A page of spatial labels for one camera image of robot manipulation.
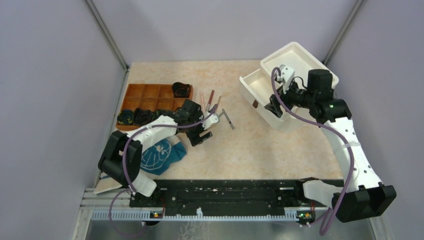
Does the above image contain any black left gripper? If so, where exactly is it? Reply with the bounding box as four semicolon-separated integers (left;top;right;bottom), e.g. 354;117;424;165
185;110;212;147

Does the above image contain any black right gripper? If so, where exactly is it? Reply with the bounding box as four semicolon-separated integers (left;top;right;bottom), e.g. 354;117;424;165
264;77;315;118

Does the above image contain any white pull-out drawer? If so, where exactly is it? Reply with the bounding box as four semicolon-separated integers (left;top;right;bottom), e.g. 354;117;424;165
239;69;302;133

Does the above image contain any white drawer organizer box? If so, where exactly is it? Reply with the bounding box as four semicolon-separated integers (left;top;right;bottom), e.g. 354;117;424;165
260;42;327;80

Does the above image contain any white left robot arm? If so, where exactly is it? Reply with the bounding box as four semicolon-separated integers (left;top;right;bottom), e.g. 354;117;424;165
98;99;220;207

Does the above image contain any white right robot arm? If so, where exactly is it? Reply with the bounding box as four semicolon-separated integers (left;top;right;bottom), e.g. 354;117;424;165
269;67;397;223

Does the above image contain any pink makeup pencil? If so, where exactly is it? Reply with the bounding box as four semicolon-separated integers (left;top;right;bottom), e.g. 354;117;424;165
199;92;205;106

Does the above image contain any maroon makeup pencil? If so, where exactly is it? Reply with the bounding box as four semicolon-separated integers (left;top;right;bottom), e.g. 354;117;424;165
205;90;215;112

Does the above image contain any houndstooth makeup pen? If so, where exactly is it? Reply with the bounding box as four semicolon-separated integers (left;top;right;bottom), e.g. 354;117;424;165
222;108;235;130

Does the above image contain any black coiled band top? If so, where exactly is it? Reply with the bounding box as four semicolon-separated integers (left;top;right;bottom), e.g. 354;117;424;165
171;82;192;98

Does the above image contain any black coiled band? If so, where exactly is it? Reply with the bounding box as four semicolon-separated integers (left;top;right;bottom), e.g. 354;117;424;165
171;82;192;98
133;108;153;126
150;109;167;121
117;109;134;126

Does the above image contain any black coiled band right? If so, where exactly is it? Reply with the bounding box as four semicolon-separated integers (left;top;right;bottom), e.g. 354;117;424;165
150;109;167;121

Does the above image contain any wooden compartment tray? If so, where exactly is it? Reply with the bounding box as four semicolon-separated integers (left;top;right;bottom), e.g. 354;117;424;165
115;83;194;131

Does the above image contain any black coiled band middle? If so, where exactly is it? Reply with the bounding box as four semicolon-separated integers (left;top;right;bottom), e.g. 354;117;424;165
133;108;153;126

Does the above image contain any teal patterned cloth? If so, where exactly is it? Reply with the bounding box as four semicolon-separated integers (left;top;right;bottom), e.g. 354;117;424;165
139;135;187;177

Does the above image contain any black coiled band left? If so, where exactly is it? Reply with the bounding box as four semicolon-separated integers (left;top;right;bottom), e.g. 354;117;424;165
117;109;134;126

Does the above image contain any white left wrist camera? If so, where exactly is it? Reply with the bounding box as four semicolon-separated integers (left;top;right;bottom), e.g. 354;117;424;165
202;112;220;131

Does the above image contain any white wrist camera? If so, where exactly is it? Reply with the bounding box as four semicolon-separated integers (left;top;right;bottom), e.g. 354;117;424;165
202;112;220;131
276;64;295;92

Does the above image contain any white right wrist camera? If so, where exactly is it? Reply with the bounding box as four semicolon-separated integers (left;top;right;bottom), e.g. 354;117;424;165
276;64;295;92

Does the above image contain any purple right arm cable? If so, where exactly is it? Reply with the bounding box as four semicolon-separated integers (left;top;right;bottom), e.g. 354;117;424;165
270;66;355;237

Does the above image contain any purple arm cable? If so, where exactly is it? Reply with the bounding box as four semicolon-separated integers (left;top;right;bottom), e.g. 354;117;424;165
108;103;220;238
270;66;355;237

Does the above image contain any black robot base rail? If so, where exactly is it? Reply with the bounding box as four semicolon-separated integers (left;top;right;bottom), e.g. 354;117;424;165
129;179;323;217

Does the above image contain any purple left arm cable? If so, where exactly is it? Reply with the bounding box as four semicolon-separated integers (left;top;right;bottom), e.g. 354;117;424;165
108;103;220;238

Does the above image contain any grey slotted cable duct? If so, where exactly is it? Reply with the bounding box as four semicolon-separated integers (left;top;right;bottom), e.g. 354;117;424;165
91;207;310;222

